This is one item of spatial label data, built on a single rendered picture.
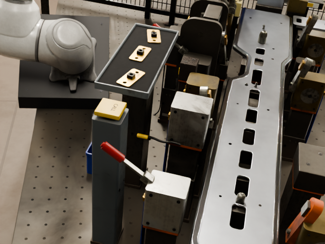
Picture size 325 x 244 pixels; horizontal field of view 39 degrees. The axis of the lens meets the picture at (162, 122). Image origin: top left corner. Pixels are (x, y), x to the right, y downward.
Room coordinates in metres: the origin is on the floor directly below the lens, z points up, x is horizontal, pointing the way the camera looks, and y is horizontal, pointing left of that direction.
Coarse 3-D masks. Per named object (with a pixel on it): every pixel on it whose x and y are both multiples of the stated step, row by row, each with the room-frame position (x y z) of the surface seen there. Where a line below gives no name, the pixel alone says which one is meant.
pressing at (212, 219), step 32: (256, 32) 1.70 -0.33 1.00; (288, 32) 1.73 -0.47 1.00; (224, 96) 1.20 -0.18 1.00; (224, 128) 1.04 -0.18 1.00; (256, 128) 1.05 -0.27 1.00; (224, 160) 0.90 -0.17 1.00; (256, 160) 0.91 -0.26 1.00; (224, 192) 0.78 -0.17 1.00; (256, 192) 0.79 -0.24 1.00; (224, 224) 0.68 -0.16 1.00; (256, 224) 0.69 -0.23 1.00
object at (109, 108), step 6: (102, 102) 0.87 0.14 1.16; (108, 102) 0.87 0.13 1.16; (114, 102) 0.87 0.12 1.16; (120, 102) 0.88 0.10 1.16; (96, 108) 0.84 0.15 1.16; (102, 108) 0.84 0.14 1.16; (108, 108) 0.85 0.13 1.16; (114, 108) 0.85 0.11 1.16; (120, 108) 0.85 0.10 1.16; (96, 114) 0.83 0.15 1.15; (102, 114) 0.83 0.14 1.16; (108, 114) 0.83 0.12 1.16; (114, 114) 0.83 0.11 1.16; (120, 114) 0.83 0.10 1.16
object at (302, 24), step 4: (296, 16) 1.91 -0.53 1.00; (300, 16) 1.91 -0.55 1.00; (304, 20) 1.88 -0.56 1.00; (320, 20) 1.90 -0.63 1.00; (324, 20) 1.90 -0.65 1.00; (296, 24) 1.83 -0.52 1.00; (300, 24) 1.83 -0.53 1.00; (304, 24) 1.83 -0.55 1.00; (316, 24) 1.85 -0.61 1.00; (320, 24) 1.85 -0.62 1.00; (324, 24) 1.86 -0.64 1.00; (316, 28) 1.81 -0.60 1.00; (320, 28) 1.81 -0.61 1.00; (324, 28) 1.82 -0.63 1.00
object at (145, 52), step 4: (136, 48) 1.14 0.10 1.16; (140, 48) 1.14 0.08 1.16; (144, 48) 1.15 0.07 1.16; (148, 48) 1.15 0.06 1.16; (136, 52) 1.12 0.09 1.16; (140, 52) 1.11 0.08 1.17; (144, 52) 1.12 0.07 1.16; (148, 52) 1.13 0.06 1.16; (132, 56) 1.10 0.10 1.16; (136, 56) 1.10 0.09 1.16; (140, 56) 1.10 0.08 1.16; (144, 56) 1.10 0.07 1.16; (132, 60) 1.08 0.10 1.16; (136, 60) 1.08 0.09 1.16; (140, 60) 1.08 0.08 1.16
